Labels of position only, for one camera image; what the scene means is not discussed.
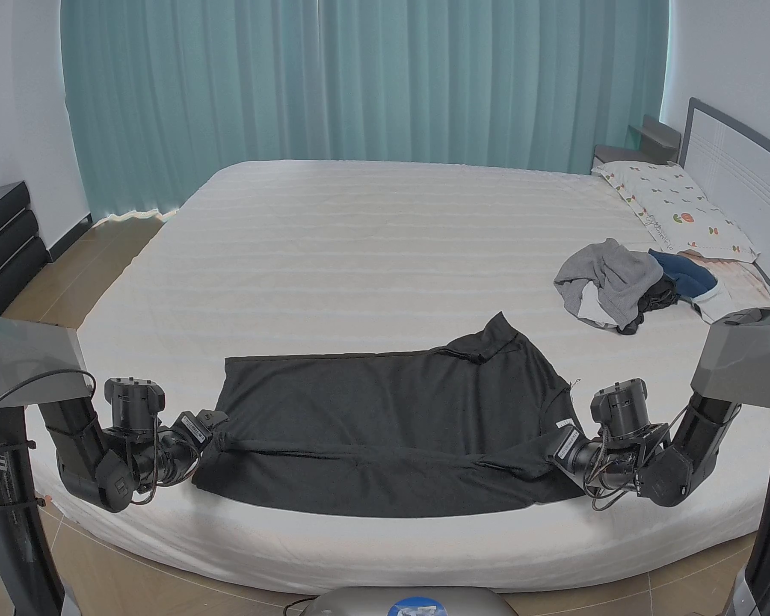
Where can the black T-shirt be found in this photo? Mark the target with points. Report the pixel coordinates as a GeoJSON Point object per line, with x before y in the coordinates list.
{"type": "Point", "coordinates": [391, 395]}

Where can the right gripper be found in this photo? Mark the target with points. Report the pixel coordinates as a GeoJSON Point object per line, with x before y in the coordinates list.
{"type": "Point", "coordinates": [581, 456]}

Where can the black chest of drawers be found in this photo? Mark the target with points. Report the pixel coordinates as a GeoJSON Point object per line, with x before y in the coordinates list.
{"type": "Point", "coordinates": [0, 241]}

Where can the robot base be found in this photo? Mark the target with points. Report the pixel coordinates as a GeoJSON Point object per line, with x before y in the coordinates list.
{"type": "Point", "coordinates": [359, 604]}

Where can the bed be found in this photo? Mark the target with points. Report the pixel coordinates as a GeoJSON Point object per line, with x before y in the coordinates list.
{"type": "Point", "coordinates": [359, 228]}

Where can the white printed pillow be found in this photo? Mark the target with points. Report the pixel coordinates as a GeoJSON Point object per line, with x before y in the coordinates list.
{"type": "Point", "coordinates": [680, 206]}

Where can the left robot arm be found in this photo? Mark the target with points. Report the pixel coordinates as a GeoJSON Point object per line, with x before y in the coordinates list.
{"type": "Point", "coordinates": [19, 357]}

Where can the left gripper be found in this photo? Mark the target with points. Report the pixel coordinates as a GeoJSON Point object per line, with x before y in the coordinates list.
{"type": "Point", "coordinates": [186, 440]}

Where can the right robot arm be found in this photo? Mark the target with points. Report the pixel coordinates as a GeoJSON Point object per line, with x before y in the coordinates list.
{"type": "Point", "coordinates": [738, 357]}

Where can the pile of clothes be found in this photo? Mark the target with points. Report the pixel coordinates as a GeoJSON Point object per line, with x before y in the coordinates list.
{"type": "Point", "coordinates": [609, 273]}

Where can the blue-green curtain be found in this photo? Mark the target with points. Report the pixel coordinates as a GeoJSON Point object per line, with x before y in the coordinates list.
{"type": "Point", "coordinates": [487, 55]}
{"type": "Point", "coordinates": [186, 74]}

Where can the grey bedside table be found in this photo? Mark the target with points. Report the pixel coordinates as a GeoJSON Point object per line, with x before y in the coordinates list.
{"type": "Point", "coordinates": [658, 132]}

